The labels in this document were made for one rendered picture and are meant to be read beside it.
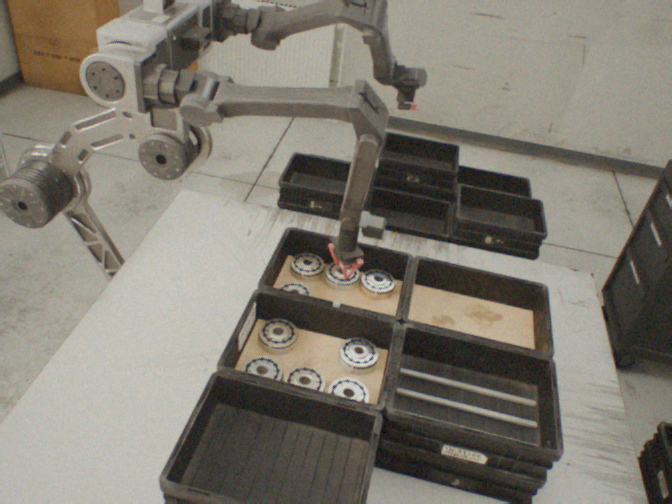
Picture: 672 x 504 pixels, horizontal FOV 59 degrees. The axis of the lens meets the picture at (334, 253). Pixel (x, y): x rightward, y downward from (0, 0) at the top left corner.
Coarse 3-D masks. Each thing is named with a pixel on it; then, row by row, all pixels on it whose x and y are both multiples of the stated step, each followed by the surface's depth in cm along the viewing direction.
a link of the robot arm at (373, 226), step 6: (366, 216) 165; (372, 216) 165; (342, 222) 161; (348, 222) 160; (354, 222) 160; (360, 222) 164; (366, 222) 164; (372, 222) 165; (378, 222) 165; (384, 222) 165; (342, 228) 164; (348, 228) 163; (354, 228) 164; (366, 228) 165; (372, 228) 165; (378, 228) 164; (384, 228) 165; (366, 234) 167; (372, 234) 166; (378, 234) 166
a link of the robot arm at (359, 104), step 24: (192, 96) 128; (216, 96) 128; (240, 96) 127; (264, 96) 125; (288, 96) 124; (312, 96) 122; (336, 96) 121; (360, 96) 119; (192, 120) 132; (216, 120) 130; (360, 120) 121; (384, 120) 126
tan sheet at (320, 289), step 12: (288, 264) 185; (324, 264) 187; (288, 276) 181; (324, 276) 183; (360, 276) 185; (312, 288) 178; (324, 288) 178; (360, 288) 180; (396, 288) 182; (336, 300) 175; (348, 300) 175; (360, 300) 176; (372, 300) 177; (384, 300) 177; (396, 300) 178; (384, 312) 173
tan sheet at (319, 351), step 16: (256, 336) 160; (304, 336) 162; (320, 336) 163; (256, 352) 156; (304, 352) 158; (320, 352) 158; (336, 352) 159; (384, 352) 161; (240, 368) 151; (288, 368) 153; (320, 368) 154; (336, 368) 155; (368, 384) 152
